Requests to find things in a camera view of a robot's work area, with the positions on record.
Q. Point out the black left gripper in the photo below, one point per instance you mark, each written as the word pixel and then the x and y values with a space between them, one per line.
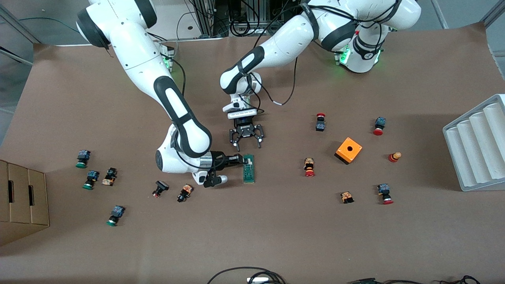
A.
pixel 246 130

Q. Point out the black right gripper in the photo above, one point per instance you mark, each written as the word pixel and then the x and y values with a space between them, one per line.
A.
pixel 220 158

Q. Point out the green circuit board module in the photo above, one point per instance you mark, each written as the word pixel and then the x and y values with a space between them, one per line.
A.
pixel 248 171

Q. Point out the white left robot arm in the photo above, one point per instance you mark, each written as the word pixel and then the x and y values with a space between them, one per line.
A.
pixel 292 35

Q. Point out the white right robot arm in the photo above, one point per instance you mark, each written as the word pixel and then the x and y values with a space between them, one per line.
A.
pixel 134 59

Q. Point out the black selector orange block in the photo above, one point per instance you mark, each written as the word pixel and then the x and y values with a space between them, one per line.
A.
pixel 185 192

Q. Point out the red mushroom button orange block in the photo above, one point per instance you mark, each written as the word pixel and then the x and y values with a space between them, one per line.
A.
pixel 309 167

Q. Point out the red button black block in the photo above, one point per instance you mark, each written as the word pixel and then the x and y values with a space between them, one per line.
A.
pixel 320 125

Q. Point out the black square button red tip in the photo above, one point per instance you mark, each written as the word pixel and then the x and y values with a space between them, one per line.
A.
pixel 161 186

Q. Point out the small orange contact block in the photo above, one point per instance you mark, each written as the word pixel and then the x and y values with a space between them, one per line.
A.
pixel 347 197

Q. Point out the white plug adapter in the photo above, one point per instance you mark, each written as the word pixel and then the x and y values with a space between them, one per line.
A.
pixel 258 280

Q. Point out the green pushbutton blue block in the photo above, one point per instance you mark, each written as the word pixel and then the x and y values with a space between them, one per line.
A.
pixel 82 158
pixel 90 178
pixel 116 213

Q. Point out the red mushroom button blue block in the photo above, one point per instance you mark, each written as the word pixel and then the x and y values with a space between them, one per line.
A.
pixel 384 191
pixel 380 123

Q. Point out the white board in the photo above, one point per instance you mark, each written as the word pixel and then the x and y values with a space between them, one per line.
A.
pixel 173 21

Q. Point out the red orange button cap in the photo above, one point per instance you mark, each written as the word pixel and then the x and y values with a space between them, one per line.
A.
pixel 393 157

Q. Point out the brown cardboard box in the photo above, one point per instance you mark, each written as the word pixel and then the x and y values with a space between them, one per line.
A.
pixel 23 205

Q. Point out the white ridged tray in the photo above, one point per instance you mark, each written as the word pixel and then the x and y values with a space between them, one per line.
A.
pixel 473 150

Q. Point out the orange button enclosure box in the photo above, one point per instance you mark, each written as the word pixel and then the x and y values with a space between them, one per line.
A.
pixel 355 152

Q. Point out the aluminium frame rack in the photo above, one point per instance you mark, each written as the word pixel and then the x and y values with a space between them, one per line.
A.
pixel 207 17

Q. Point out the black switch orange block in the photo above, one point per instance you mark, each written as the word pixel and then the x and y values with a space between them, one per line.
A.
pixel 109 177

